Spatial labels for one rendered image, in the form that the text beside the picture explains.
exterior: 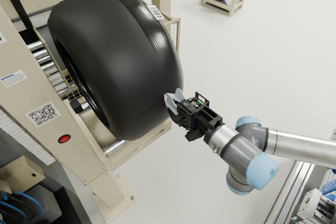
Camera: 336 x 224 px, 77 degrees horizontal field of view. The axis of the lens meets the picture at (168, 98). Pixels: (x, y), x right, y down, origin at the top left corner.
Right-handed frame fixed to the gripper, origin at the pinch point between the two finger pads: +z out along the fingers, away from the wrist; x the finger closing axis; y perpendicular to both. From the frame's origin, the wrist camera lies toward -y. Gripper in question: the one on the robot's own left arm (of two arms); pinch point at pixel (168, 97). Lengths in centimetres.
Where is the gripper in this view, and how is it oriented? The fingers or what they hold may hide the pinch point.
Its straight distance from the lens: 66.6
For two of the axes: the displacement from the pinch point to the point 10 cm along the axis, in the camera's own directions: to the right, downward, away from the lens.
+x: -7.7, 4.9, -4.0
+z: -6.3, -5.4, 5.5
